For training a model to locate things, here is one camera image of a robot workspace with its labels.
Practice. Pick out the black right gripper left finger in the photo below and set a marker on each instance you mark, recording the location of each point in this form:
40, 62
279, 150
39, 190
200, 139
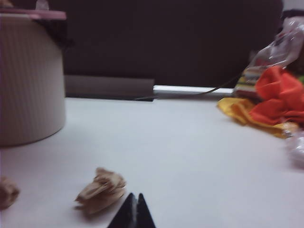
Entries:
126, 216

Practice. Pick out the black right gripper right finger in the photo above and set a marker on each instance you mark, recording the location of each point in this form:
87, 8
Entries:
144, 216

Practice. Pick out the layered brown paper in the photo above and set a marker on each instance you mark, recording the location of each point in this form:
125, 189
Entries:
102, 190

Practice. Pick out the round brown paper ball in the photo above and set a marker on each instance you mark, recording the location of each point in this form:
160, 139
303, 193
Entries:
8, 192

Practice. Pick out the white ribbed trash can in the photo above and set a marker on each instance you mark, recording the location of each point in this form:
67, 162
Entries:
28, 83

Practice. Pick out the yellow cloth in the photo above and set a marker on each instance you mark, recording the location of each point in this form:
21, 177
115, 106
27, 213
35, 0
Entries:
237, 109

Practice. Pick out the white crumpled plastic wrapper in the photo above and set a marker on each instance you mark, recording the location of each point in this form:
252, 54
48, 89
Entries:
297, 149

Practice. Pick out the dark grey desk partition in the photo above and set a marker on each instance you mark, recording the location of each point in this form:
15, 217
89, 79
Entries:
154, 42

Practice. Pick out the orange cloth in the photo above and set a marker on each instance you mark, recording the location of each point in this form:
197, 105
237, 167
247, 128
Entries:
278, 95

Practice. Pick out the clear printed snack bag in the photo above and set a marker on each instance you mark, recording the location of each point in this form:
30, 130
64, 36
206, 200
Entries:
282, 42

